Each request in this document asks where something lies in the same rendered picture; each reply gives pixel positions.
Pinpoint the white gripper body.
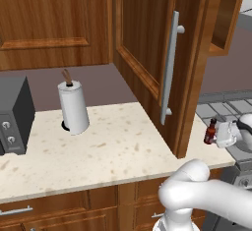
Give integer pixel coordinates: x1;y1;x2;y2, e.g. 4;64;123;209
216;120;238;149

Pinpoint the grey stove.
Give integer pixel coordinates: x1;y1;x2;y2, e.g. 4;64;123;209
195;89;252;231

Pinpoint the open wooden cabinet door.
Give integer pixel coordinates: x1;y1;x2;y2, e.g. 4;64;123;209
112;0;226;160

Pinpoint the wooden base cabinet door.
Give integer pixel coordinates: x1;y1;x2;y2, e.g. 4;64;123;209
21;206;120;231

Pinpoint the closed wooden cabinet door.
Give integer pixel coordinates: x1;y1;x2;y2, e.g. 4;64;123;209
0;0;114;73

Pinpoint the dark red condiment bottle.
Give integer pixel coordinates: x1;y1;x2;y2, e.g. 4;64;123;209
203;117;219;145

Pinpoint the narrow wooden drawer front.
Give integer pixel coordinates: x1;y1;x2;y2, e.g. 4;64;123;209
133;201;207;231
134;176;172;204

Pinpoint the grey range hood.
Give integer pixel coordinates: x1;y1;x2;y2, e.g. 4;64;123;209
236;0;252;31

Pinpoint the white paper towel roll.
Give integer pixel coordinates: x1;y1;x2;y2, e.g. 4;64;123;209
57;79;91;137

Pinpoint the brown paper towel holder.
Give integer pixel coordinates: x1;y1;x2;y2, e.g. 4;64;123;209
60;68;75;133

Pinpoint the wide wooden drawer front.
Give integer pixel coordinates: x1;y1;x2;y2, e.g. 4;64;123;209
0;185;120;223

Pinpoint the dark grey toaster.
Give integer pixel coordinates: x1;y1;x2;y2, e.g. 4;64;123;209
0;75;36;156

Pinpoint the long silver cabinet door handle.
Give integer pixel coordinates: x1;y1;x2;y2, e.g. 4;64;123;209
159;10;186;127

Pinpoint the silver drawer handle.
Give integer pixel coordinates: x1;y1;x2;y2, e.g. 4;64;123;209
0;204;34;217
151;210;165;219

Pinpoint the open wooden wall cabinet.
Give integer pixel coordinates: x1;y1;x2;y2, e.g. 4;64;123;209
208;0;250;58

